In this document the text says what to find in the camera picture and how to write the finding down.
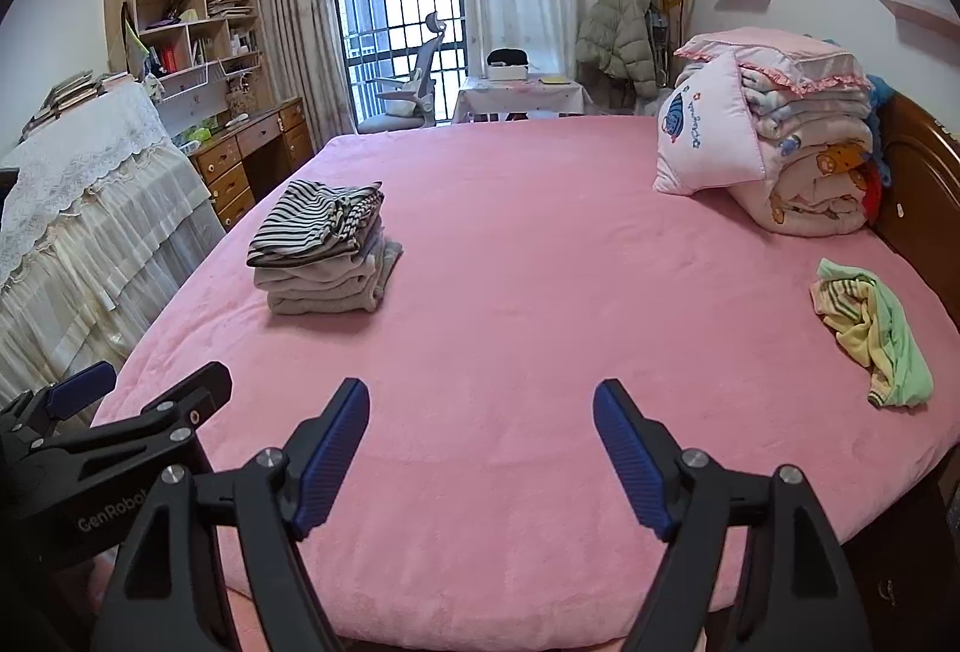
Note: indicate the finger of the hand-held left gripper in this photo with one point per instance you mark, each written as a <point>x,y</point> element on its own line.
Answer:
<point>79,389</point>
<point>202,385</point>

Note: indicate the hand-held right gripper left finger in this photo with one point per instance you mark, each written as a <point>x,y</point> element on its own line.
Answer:
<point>334,457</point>

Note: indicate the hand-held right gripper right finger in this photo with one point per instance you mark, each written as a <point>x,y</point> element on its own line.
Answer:
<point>630,464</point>

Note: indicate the striped turtleneck shirt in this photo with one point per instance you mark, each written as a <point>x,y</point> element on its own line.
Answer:
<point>315,224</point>

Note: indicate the folded grey clothes stack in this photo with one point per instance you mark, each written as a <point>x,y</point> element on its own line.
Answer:
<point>322,292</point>

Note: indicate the lace covered furniture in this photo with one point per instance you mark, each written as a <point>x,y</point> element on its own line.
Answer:
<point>90,209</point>

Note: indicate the wooden desk with drawers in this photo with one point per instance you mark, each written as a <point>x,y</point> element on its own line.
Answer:
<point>232,172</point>

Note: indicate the pink bed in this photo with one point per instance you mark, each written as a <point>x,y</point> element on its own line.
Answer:
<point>525,262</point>

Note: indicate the green packet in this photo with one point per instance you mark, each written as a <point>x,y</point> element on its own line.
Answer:
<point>195,136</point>

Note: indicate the pastel yellow green garment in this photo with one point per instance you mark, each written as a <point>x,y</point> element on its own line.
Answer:
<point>892,337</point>

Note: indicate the stack of books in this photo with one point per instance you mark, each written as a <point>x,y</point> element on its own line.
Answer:
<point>67,97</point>

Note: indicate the cartoon print folded quilt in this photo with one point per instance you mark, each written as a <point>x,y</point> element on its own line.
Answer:
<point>810,172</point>

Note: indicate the white pillow with whale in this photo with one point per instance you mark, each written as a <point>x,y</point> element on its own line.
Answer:
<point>701,127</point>

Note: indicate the beige curtain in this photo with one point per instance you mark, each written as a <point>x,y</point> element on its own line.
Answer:
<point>300,21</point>

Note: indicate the grey office chair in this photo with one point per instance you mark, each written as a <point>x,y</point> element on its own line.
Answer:
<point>420,74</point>

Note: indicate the small table with tablecloth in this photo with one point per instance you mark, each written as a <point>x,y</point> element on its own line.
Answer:
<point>517,97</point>

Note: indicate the yellow notebook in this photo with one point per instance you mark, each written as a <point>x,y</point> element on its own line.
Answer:
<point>556,79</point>

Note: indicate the wooden bed headboard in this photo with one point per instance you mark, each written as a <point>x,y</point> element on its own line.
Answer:
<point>922,202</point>

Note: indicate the black and white box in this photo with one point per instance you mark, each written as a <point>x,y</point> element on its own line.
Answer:
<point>506,70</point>

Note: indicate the grey puffy jacket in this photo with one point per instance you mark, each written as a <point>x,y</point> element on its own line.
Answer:
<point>619,36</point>

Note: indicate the pink ruffled folded quilt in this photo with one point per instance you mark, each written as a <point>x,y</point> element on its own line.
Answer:
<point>780,55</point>

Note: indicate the blue cloth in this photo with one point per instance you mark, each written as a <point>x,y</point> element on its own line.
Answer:
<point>883,97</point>

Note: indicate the pink wall shelf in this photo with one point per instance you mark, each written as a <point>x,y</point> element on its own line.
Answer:
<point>922,10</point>

